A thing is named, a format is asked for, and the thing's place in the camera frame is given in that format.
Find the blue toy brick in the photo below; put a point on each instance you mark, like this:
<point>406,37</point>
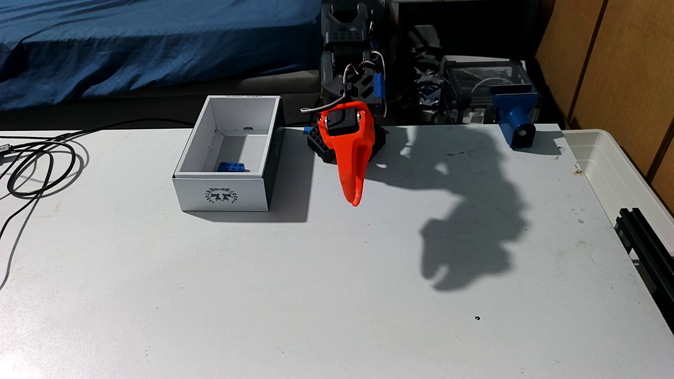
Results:
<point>231,167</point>

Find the white cardboard box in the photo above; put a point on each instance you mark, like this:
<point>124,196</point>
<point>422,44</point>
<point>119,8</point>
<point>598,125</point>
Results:
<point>221,196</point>

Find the blue tape piece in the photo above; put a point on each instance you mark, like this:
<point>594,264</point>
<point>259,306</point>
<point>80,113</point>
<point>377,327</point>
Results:
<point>378,85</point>

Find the black and white patterned bag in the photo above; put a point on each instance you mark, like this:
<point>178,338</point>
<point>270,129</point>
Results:
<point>427,89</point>

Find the clear plastic container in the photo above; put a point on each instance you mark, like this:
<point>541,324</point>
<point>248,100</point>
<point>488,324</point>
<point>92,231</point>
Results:
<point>484,79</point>

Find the blue bed sheet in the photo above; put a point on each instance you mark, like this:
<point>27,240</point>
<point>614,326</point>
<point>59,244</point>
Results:
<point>131,42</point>

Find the white plastic bin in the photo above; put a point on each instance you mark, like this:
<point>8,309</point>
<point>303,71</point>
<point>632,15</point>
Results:
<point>605,163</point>

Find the wooden cabinet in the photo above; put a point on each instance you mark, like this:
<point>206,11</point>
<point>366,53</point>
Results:
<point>616,63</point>

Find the blue printed clamp mount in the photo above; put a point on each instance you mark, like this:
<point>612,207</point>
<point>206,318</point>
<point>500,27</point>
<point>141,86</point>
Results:
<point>513,113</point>

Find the black aluminium rail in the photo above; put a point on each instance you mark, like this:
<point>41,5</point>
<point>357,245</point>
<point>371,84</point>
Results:
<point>645,247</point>

